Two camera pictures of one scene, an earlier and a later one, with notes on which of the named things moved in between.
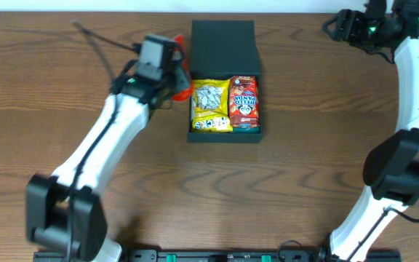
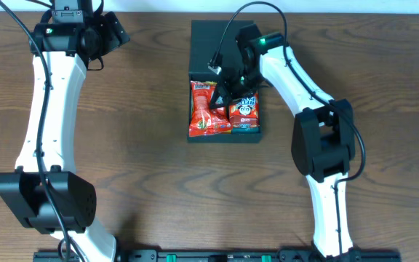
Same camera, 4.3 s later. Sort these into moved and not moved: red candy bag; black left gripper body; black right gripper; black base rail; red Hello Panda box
Moved: black right gripper; red candy bag; black left gripper body
Not moved: black base rail; red Hello Panda box
